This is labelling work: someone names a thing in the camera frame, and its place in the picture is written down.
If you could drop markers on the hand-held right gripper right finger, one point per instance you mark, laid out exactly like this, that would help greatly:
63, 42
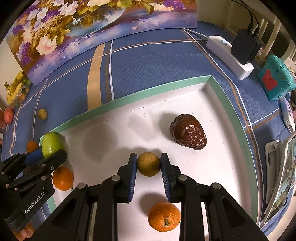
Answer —
164, 178

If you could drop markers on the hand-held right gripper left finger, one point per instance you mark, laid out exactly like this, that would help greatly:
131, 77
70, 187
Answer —
133, 176

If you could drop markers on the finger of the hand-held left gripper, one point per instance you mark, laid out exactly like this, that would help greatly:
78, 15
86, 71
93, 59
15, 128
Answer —
54, 162
34, 156

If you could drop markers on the orange mandarin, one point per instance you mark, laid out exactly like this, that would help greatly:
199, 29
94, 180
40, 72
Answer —
164, 216
32, 145
63, 178

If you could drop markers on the green mango fruit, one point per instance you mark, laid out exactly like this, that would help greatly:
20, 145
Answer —
52, 143

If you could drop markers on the tan longan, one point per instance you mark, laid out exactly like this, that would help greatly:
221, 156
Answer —
42, 114
148, 164

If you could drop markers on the white tray with green rim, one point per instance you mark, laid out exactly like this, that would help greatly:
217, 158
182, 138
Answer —
115, 129

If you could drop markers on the person's left hand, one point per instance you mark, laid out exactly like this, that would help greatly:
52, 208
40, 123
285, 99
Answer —
25, 233

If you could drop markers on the red apple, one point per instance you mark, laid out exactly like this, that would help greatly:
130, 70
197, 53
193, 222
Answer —
8, 115

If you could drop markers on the clear plastic fruit bowl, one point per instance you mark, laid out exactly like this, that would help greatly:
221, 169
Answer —
26, 89

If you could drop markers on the yellow banana bunch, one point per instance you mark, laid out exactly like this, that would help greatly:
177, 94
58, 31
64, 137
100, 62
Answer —
13, 85

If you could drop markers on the white phone stand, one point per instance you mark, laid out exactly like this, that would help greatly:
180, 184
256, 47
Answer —
271, 157

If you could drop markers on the smartphone with lit screen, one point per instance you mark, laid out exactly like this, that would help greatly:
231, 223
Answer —
285, 176

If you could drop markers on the floral canvas painting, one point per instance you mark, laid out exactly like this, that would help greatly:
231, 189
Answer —
81, 34

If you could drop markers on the white lilac plastic device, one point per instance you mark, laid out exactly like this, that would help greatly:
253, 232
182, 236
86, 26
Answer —
286, 115

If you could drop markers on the white power strip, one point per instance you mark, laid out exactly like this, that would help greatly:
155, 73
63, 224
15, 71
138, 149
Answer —
222, 49

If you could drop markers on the teal toy box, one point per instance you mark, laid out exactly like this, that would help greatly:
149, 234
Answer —
275, 78

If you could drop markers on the black charger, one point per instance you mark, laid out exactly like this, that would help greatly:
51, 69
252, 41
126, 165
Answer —
245, 46

